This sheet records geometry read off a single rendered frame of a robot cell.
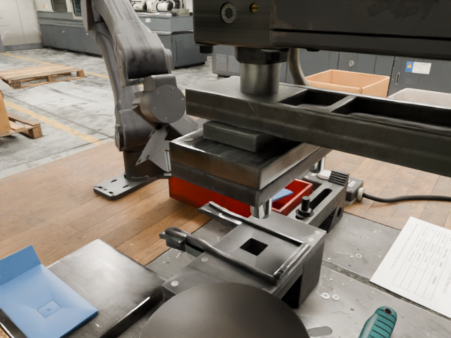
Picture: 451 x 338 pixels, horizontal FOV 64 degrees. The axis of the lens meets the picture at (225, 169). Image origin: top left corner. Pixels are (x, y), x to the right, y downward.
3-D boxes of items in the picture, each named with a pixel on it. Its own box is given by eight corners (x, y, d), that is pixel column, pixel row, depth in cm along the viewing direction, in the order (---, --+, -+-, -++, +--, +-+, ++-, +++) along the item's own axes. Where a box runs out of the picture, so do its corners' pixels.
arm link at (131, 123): (160, 137, 71) (119, -8, 76) (126, 142, 68) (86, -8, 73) (154, 146, 77) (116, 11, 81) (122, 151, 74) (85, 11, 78)
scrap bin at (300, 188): (207, 176, 81) (207, 151, 78) (309, 212, 67) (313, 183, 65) (169, 196, 72) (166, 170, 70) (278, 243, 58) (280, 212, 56)
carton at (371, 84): (321, 131, 334) (328, 68, 310) (379, 145, 302) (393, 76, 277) (286, 149, 294) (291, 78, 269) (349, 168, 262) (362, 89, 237)
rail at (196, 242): (188, 250, 47) (187, 234, 46) (278, 296, 39) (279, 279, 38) (185, 252, 46) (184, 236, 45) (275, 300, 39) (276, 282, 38)
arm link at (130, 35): (176, 52, 58) (123, -36, 73) (119, 56, 54) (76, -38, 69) (168, 109, 67) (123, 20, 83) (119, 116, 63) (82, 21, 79)
